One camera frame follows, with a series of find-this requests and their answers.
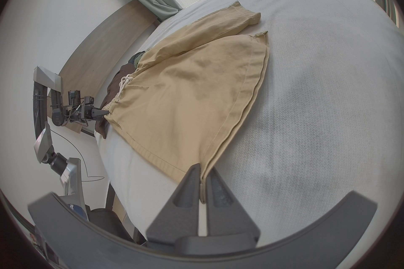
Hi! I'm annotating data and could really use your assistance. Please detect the tan shorts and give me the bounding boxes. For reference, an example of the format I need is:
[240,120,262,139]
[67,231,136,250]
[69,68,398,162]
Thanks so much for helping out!
[104,0,270,203]

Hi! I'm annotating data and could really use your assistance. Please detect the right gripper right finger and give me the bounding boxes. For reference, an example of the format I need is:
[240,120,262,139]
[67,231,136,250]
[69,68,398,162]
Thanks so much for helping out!
[205,167,261,239]

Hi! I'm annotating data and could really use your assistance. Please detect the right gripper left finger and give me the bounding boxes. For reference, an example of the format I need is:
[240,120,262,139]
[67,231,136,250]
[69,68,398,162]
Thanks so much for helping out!
[147,164,202,242]

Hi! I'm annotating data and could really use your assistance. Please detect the brown shorts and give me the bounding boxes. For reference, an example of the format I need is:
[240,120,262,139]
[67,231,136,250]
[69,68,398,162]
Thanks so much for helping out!
[95,63,137,139]

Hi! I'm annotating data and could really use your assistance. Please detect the black cable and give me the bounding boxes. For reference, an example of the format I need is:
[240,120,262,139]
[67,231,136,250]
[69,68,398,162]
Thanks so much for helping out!
[50,130,105,182]

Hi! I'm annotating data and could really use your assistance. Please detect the bed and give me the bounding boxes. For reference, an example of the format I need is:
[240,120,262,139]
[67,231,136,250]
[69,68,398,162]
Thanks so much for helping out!
[58,0,404,244]

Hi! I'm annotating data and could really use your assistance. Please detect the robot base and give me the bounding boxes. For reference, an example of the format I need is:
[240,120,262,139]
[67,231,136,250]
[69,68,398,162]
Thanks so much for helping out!
[33,121,134,241]

